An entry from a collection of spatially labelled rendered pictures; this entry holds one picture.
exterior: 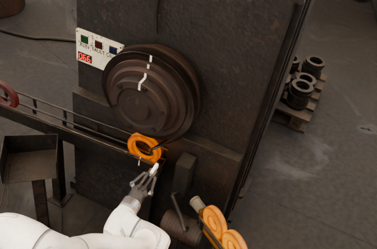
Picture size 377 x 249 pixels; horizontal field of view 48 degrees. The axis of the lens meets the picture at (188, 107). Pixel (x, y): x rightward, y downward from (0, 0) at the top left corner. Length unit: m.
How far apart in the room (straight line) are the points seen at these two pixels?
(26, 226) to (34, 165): 0.93
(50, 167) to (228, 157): 0.91
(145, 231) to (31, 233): 0.58
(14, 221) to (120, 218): 0.58
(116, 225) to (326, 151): 2.23
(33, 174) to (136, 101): 0.74
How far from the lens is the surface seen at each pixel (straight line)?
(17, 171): 2.34
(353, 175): 3.62
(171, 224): 2.22
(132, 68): 1.84
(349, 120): 4.12
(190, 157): 2.13
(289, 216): 3.11
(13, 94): 2.57
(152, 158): 2.20
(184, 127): 1.93
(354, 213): 3.35
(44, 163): 2.34
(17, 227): 1.46
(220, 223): 1.96
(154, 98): 1.79
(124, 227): 1.90
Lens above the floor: 2.35
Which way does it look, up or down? 40 degrees down
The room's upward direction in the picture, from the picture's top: 11 degrees clockwise
